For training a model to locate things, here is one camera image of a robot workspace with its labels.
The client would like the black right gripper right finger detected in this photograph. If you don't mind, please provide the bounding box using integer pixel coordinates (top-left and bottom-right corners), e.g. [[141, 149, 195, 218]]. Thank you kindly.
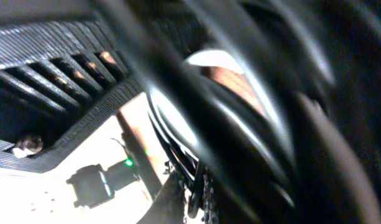
[[241, 1, 381, 223]]

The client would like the black USB cable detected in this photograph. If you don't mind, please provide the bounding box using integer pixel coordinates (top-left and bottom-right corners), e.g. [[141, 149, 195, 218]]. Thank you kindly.
[[96, 0, 381, 224]]

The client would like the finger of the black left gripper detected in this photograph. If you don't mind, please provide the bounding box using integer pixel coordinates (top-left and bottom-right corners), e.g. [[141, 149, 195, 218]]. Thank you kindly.
[[0, 20, 141, 173]]

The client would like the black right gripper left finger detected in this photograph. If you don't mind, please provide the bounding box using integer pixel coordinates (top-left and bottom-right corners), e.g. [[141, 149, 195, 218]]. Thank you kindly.
[[137, 174, 185, 224]]

